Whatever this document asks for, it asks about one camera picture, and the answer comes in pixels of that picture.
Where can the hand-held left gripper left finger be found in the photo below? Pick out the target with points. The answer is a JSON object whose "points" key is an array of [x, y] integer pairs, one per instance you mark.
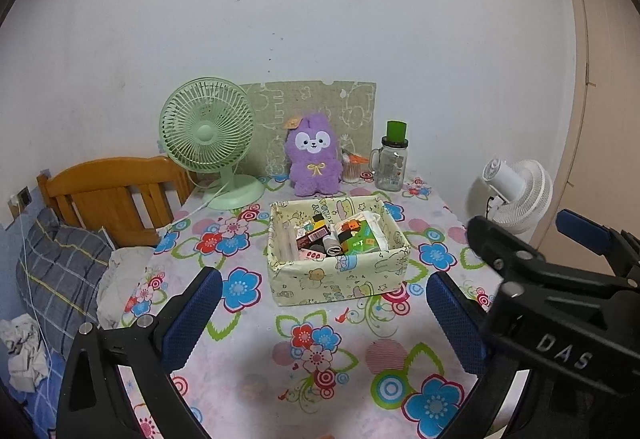
{"points": [[192, 319]]}

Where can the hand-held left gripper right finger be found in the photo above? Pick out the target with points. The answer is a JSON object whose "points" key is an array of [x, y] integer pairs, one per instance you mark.
{"points": [[452, 319]]}

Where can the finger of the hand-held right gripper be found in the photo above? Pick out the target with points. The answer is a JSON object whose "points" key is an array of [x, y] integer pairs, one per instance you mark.
{"points": [[500, 244], [585, 229]]}

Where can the white cloth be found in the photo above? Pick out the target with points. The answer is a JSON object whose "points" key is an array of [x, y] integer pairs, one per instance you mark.
{"points": [[25, 354], [382, 234]]}

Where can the green white small box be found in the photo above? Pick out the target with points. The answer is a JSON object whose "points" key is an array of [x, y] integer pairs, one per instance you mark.
{"points": [[357, 236]]}

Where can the patterned yellow storage box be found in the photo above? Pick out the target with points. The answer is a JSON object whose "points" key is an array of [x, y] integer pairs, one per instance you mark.
{"points": [[320, 281]]}

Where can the pink printed packet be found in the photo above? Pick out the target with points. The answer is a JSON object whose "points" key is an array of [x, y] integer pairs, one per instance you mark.
{"points": [[312, 254]]}

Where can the beige sock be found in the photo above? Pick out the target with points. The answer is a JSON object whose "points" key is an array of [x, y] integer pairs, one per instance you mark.
{"points": [[331, 245]]}

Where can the white floor fan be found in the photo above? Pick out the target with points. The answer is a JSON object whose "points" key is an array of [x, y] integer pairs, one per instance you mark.
{"points": [[525, 189]]}

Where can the floral tablecloth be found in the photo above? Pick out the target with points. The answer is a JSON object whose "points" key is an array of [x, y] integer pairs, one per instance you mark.
{"points": [[260, 369]]}

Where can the white folded quilt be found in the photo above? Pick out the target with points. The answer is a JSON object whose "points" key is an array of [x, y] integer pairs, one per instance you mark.
{"points": [[120, 269]]}

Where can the beige door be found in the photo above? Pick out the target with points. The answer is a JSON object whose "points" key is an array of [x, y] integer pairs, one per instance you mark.
{"points": [[610, 119]]}

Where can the glass jar with green lid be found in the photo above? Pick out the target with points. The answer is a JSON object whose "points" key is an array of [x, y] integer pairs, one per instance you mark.
{"points": [[390, 169]]}

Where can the grey plaid pillow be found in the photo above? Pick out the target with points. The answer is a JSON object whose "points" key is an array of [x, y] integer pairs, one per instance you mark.
{"points": [[60, 269]]}

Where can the glass cup of cotton swabs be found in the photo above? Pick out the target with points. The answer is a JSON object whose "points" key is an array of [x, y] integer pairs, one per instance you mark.
{"points": [[354, 169]]}

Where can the wooden bed headboard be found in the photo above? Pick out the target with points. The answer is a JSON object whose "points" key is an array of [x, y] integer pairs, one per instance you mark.
{"points": [[100, 179]]}

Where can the crumpled white cloth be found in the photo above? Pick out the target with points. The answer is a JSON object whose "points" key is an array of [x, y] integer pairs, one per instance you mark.
{"points": [[25, 354]]}

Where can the blue bed sheet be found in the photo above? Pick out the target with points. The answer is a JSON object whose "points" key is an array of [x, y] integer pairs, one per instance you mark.
{"points": [[35, 411]]}

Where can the green desk fan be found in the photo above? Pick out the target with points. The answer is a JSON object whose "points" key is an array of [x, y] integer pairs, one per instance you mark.
{"points": [[205, 134]]}

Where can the purple plush toy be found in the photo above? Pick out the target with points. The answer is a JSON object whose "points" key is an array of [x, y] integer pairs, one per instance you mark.
{"points": [[315, 169]]}

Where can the green patterned board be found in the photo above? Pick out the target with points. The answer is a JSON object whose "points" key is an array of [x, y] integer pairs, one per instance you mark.
{"points": [[350, 104]]}

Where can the dark wall socket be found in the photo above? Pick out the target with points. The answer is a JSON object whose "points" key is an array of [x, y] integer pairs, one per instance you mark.
{"points": [[23, 194]]}

